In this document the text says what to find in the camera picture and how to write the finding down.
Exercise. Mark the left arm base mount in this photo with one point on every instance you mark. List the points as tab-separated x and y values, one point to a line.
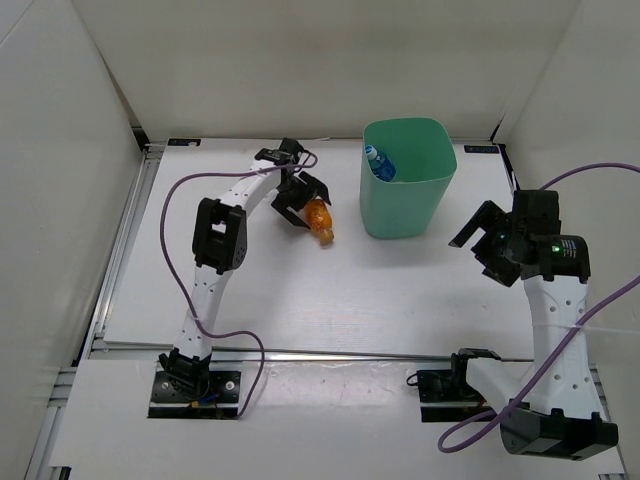
218	398

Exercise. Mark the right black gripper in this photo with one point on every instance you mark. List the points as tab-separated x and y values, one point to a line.
492	219

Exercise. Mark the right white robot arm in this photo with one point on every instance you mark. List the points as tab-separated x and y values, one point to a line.
556	414

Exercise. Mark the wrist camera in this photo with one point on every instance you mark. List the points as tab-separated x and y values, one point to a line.
536	212
291	151

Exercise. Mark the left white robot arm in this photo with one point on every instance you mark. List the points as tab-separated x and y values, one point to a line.
220	245

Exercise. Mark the orange plastic bottle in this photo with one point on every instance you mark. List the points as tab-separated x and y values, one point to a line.
320	222

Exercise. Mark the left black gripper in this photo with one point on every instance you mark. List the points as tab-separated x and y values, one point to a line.
311	188

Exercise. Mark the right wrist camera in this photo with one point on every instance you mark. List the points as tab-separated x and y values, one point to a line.
536	212

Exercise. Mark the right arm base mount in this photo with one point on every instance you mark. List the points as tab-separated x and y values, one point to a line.
444	395

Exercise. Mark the clear bottle blue label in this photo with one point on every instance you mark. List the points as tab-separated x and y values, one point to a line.
381	166

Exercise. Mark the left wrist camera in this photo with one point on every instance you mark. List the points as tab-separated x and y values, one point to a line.
291	151

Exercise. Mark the green plastic bin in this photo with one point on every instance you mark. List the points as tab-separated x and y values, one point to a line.
425	161

